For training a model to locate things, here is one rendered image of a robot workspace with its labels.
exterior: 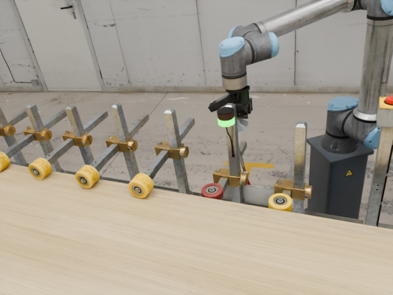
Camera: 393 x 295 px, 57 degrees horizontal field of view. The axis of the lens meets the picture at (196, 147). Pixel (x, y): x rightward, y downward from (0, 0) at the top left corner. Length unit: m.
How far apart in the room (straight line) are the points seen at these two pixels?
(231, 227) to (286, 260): 0.21
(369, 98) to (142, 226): 1.14
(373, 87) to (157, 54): 2.98
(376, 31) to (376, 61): 0.13
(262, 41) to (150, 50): 3.11
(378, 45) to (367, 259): 0.91
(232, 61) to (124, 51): 3.31
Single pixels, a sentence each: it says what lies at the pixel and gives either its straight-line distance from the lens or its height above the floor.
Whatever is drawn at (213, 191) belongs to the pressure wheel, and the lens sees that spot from 1.33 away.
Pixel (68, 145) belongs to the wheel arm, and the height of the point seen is 0.95.
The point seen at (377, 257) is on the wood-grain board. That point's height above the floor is 0.90.
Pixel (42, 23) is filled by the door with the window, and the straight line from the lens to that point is 4.99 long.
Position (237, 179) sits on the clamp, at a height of 0.86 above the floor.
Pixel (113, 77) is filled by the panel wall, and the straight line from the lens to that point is 4.71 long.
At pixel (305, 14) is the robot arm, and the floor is 1.38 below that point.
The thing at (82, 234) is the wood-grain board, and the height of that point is 0.90.
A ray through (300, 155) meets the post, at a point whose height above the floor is 1.01.
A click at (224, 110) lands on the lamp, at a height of 1.18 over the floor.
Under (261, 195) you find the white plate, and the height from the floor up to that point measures 0.76.
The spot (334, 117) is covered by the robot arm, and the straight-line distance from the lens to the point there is 1.97.
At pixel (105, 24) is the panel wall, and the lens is 4.50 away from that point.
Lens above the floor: 1.75
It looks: 32 degrees down
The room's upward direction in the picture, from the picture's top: 9 degrees counter-clockwise
